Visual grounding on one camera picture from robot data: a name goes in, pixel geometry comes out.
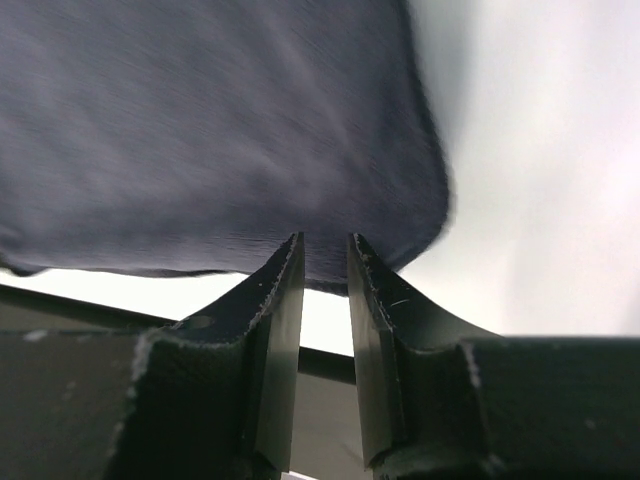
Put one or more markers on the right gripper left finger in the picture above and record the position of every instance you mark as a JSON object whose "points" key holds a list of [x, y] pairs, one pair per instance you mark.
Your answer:
{"points": [[213, 396]]}

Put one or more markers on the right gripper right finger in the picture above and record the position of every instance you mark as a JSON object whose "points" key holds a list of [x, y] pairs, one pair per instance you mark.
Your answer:
{"points": [[425, 379]]}

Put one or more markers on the grey towel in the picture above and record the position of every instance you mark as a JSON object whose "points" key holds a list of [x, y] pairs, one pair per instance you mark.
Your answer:
{"points": [[183, 137]]}

